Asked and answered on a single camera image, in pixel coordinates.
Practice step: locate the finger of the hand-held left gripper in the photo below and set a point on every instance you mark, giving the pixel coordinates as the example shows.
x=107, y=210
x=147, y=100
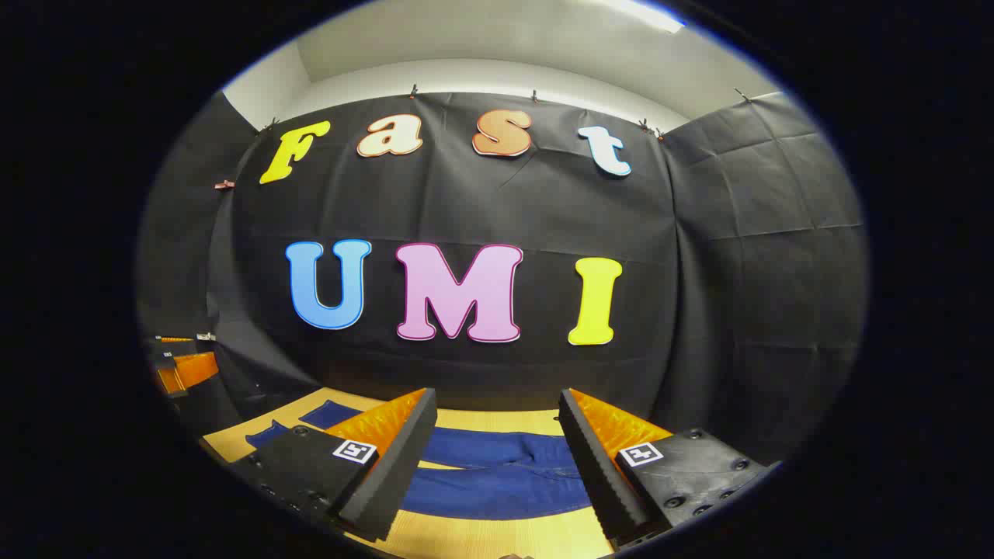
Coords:
x=196, y=369
x=171, y=382

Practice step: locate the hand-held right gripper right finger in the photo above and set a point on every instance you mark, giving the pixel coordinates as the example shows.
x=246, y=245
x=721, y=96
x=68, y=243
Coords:
x=594, y=466

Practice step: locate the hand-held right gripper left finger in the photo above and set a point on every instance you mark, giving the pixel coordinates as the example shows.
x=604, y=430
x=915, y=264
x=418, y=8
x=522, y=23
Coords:
x=404, y=458

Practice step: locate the blue jeans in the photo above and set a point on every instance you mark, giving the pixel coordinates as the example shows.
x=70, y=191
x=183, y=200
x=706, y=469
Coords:
x=497, y=470

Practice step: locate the black backdrop cloth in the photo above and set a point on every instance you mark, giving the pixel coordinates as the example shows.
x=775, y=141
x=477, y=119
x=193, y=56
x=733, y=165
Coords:
x=466, y=202

